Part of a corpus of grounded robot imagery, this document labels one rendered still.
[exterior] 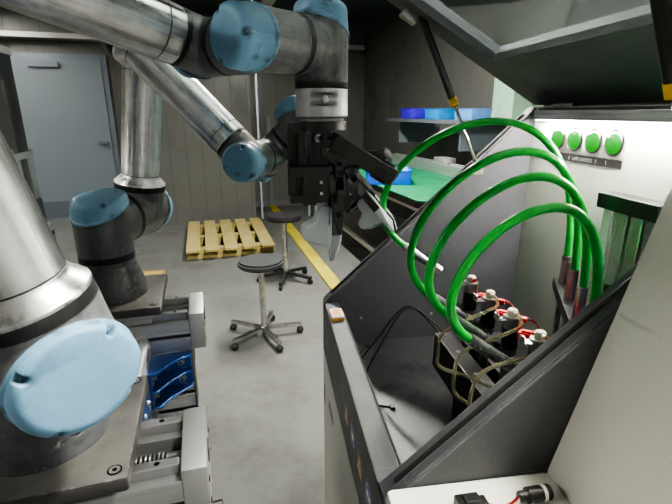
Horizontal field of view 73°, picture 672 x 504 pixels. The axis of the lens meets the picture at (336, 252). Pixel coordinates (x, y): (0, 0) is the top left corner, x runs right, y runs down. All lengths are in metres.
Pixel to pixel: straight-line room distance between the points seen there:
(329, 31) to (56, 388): 0.51
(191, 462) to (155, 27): 0.55
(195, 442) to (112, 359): 0.27
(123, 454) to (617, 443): 0.58
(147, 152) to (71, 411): 0.77
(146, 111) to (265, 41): 0.61
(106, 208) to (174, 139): 5.19
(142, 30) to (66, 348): 0.38
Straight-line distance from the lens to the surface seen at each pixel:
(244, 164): 0.87
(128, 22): 0.64
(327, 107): 0.65
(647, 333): 0.61
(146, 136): 1.15
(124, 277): 1.09
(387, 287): 1.23
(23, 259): 0.45
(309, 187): 0.66
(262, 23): 0.58
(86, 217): 1.07
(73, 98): 7.28
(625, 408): 0.62
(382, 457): 0.74
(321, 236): 0.69
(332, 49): 0.65
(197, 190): 6.29
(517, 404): 0.64
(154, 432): 0.77
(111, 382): 0.49
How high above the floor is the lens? 1.44
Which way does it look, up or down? 17 degrees down
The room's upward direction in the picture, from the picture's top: straight up
